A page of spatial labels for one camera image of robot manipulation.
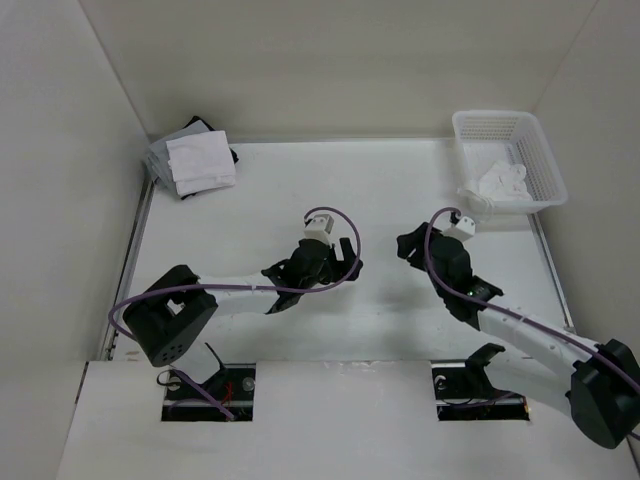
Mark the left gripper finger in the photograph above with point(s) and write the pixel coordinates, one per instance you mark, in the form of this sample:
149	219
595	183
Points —
346	249
347	270

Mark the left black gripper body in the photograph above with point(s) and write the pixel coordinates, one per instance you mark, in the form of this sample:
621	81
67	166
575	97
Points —
326	273

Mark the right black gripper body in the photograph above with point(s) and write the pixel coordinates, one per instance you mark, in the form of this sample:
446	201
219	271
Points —
435	233

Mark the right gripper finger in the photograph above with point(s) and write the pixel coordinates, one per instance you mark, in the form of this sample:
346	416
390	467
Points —
415	261
415	241

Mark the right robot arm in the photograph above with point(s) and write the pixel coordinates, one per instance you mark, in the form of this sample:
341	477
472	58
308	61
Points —
595	384

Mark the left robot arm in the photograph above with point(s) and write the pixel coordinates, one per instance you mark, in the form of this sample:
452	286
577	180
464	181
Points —
170	316

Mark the folded black tank top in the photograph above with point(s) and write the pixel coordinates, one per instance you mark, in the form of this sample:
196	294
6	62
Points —
196	120

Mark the folded grey tank top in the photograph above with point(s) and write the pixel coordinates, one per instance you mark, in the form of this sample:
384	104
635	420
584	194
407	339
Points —
157	157

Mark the white plastic basket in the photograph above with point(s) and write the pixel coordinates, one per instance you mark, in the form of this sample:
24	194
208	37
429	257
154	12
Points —
515	137

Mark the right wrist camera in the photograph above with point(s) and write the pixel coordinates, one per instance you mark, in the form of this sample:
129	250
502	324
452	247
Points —
462	228

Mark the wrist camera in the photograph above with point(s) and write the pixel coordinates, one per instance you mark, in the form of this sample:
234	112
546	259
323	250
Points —
319	228
462	228

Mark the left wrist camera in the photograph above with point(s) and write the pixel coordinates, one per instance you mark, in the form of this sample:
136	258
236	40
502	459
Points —
319	228

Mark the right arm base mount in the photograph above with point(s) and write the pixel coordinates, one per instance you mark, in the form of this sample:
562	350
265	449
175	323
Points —
463	391

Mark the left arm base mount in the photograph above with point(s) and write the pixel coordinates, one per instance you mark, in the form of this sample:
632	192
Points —
233	387

